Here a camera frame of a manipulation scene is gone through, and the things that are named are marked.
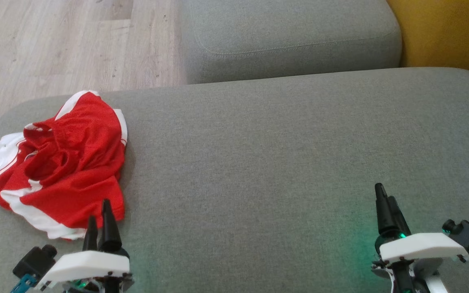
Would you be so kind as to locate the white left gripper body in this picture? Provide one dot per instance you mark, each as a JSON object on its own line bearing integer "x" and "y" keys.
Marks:
{"x": 90, "y": 266}

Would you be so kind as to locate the large grey sofa seat cushion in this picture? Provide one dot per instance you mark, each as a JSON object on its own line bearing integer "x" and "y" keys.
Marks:
{"x": 259, "y": 162}

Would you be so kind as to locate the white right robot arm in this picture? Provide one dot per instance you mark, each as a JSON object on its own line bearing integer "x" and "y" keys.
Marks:
{"x": 437, "y": 285}

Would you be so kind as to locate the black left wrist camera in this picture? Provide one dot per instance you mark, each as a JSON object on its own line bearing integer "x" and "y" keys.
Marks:
{"x": 35, "y": 262}

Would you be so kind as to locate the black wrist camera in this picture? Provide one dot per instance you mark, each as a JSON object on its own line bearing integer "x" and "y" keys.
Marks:
{"x": 466, "y": 235}
{"x": 35, "y": 262}

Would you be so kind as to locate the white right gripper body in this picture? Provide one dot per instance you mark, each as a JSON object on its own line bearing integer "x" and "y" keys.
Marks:
{"x": 417, "y": 246}

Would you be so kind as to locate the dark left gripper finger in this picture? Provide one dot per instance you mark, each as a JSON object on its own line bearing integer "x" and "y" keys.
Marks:
{"x": 90, "y": 238}
{"x": 109, "y": 232}

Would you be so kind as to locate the yellow fabric cushion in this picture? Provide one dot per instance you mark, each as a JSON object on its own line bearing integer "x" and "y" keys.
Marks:
{"x": 450, "y": 32}

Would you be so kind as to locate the small grey sofa cushion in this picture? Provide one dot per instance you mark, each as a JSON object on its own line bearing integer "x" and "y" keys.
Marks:
{"x": 291, "y": 36}

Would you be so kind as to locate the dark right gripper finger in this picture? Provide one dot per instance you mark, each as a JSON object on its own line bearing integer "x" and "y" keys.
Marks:
{"x": 400, "y": 221}
{"x": 384, "y": 211}

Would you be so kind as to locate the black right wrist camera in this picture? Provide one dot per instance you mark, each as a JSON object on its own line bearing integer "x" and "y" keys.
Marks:
{"x": 466, "y": 235}

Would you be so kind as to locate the red white sports shorts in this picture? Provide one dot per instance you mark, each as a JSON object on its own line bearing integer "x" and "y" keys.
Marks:
{"x": 79, "y": 162}

